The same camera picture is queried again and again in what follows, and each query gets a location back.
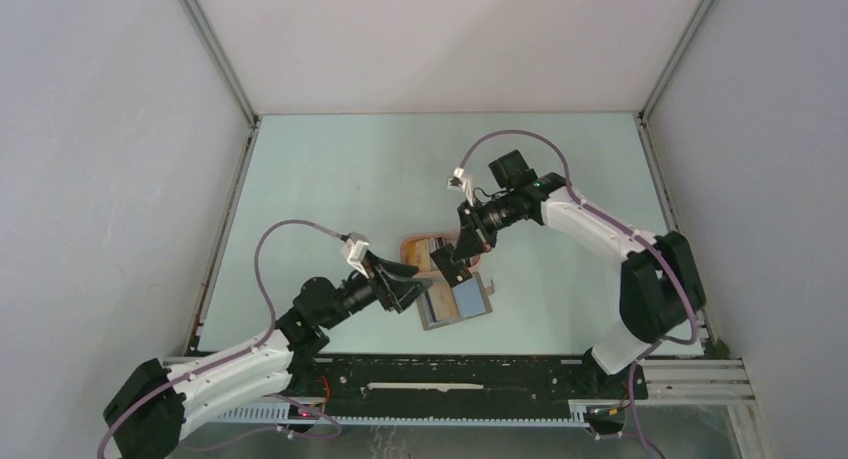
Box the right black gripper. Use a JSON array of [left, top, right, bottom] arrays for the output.
[[451, 191, 519, 264]]

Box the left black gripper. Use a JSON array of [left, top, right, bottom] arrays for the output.
[[321, 250, 431, 330]]

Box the black credit card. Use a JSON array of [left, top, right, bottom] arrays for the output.
[[430, 243, 473, 288]]

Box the grey card holder wallet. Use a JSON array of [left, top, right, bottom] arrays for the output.
[[418, 273, 495, 331]]

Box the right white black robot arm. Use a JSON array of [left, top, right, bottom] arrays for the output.
[[447, 150, 706, 397]]

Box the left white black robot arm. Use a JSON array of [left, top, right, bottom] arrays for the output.
[[97, 252, 432, 458]]

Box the yellow credit card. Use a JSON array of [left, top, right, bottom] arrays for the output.
[[405, 239, 432, 272]]

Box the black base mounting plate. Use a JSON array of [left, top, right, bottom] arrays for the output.
[[282, 353, 648, 422]]

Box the right controller board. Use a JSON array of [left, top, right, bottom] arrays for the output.
[[586, 407, 627, 422]]

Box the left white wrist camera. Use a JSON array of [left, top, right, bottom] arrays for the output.
[[340, 232, 369, 277]]

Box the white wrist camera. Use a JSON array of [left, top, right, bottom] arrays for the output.
[[447, 167, 476, 206], [340, 232, 369, 277]]

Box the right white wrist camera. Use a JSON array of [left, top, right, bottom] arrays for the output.
[[447, 167, 476, 206]]

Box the white cable duct strip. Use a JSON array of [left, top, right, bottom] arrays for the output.
[[173, 402, 591, 429]]

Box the aluminium frame rail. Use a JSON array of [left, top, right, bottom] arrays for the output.
[[153, 357, 757, 408]]

